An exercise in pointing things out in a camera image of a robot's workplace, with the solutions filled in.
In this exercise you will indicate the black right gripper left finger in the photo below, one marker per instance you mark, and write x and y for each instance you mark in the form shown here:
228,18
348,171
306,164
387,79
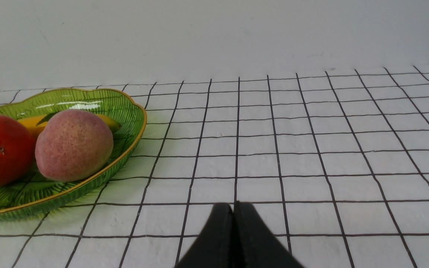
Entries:
212,248

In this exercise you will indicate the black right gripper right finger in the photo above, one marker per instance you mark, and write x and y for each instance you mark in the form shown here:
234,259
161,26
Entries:
255,246

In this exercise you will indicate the green glass fruit plate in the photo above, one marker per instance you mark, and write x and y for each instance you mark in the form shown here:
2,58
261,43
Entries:
33,194

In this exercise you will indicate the white grid tablecloth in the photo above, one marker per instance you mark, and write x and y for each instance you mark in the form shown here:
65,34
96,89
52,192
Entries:
336,163

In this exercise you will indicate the pink peach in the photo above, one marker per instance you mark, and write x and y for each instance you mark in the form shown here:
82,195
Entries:
74,145

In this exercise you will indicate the yellow banana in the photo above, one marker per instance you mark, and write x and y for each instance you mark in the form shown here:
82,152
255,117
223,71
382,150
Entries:
36,125

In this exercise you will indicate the red tomato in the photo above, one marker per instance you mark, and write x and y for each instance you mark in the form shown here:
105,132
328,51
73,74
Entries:
17,147

